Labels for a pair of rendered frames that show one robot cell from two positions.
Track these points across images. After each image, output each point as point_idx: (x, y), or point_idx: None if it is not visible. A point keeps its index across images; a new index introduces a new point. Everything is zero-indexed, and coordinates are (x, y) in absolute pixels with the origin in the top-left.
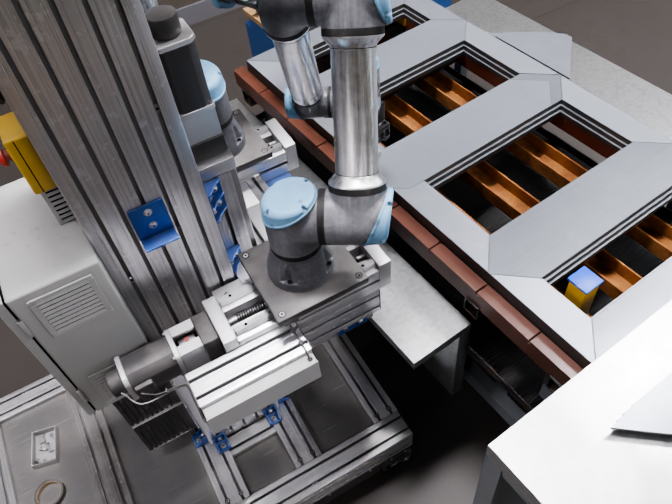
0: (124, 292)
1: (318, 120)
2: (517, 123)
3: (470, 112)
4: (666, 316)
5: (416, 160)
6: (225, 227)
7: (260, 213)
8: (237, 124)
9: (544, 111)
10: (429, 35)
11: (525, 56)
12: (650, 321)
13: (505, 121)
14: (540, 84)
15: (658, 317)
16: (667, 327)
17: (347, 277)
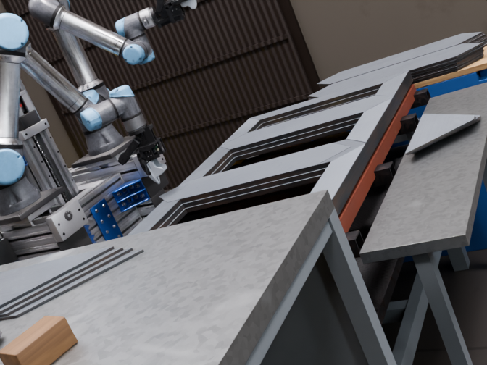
0: None
1: (210, 156)
2: (277, 174)
3: (272, 162)
4: (12, 265)
5: (198, 187)
6: (33, 181)
7: (85, 191)
8: (108, 134)
9: (309, 169)
10: (352, 107)
11: (373, 126)
12: (6, 265)
13: (275, 171)
14: (340, 148)
15: (11, 264)
16: (2, 270)
17: (16, 214)
